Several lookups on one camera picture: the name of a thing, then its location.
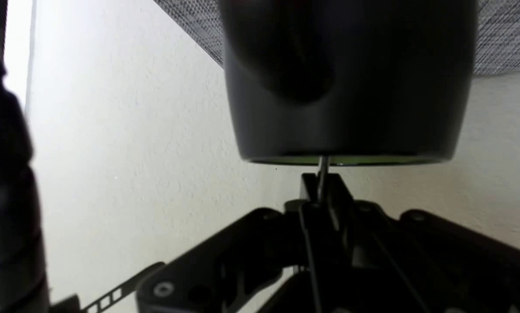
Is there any black cup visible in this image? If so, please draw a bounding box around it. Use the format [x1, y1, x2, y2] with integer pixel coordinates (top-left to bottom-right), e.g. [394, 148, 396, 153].
[217, 0, 479, 169]

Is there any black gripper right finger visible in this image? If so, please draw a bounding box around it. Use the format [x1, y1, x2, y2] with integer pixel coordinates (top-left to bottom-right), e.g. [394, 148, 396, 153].
[321, 170, 520, 313]

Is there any grey woven placemat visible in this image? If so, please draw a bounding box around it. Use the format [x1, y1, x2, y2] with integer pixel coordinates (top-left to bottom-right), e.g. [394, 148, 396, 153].
[153, 0, 520, 78]

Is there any black perforated strap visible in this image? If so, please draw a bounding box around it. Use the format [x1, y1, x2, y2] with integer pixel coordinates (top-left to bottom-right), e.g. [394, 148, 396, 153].
[79, 261, 168, 313]

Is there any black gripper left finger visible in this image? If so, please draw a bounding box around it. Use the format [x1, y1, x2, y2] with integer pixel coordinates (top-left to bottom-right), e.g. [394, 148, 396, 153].
[135, 172, 325, 313]

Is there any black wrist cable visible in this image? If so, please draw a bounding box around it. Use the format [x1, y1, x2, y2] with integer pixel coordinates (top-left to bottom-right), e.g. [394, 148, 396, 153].
[0, 15, 50, 313]

